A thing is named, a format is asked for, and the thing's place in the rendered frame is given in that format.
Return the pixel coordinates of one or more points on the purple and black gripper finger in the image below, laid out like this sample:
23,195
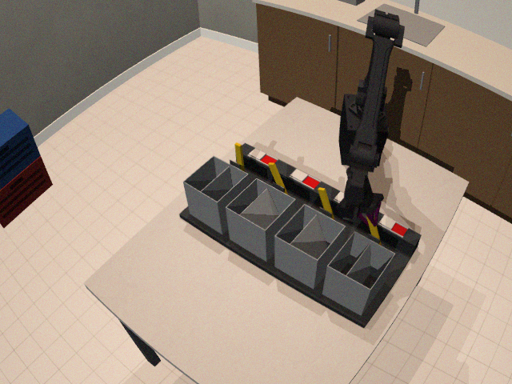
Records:
371,216
359,215

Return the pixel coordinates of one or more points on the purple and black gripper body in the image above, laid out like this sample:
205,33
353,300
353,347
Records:
377,198

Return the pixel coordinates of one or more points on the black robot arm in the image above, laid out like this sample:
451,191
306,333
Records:
385,26

